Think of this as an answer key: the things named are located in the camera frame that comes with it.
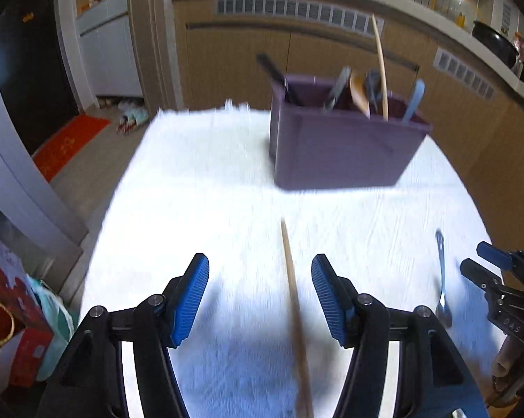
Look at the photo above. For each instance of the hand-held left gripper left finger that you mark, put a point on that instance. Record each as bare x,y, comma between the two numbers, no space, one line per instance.
190,300

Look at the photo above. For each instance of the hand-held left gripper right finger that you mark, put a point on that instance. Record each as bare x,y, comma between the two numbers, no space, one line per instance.
329,300

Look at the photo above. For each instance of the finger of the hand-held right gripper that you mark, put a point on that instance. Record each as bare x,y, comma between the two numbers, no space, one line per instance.
475,273
493,256

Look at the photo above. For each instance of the small steel spoon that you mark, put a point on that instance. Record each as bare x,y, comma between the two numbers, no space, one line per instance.
441,270

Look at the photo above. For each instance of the wooden chopstick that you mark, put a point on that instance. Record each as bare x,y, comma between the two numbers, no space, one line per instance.
293,287
380,65

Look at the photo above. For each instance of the purple utensil holder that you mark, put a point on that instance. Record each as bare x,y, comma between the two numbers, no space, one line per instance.
340,156

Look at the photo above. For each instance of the wooden spoon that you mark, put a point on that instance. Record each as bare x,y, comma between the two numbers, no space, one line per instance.
358,91

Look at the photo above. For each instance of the person's right hand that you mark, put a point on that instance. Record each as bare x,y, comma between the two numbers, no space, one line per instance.
503,363

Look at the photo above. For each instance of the white towel cloth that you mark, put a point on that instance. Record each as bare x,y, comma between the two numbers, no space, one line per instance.
201,183

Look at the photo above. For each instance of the red gift bag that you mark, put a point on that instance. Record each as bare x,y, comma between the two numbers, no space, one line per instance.
22,326

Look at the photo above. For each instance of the short white vent grille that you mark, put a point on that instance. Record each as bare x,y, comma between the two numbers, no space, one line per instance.
464,74

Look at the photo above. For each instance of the red floor mat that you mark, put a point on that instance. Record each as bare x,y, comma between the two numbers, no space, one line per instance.
70,143

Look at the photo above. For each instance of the black wok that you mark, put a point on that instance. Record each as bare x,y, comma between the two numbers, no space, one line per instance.
495,45

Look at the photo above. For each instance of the white cabinet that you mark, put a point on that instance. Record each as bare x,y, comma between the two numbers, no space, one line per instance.
109,43

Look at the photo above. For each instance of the long white vent grille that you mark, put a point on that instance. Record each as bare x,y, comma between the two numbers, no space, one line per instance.
288,8

